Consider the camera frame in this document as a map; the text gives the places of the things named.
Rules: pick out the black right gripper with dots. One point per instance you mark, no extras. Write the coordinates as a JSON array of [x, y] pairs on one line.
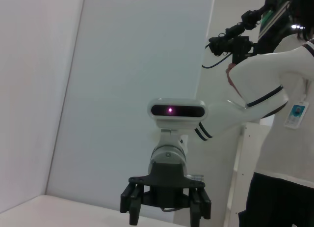
[[166, 185]]

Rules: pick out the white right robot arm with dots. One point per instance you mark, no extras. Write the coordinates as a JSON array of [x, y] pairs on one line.
[[257, 77]]

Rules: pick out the white shelf unit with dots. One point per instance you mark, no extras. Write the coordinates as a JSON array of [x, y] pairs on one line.
[[247, 143]]

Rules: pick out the person in white shirt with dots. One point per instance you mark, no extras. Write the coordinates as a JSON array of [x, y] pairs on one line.
[[282, 150]]

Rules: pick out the blue white id badge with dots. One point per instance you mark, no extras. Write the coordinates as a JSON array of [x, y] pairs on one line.
[[296, 114]]

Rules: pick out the green ceiling pipe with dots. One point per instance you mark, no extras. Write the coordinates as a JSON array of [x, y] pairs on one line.
[[268, 17]]

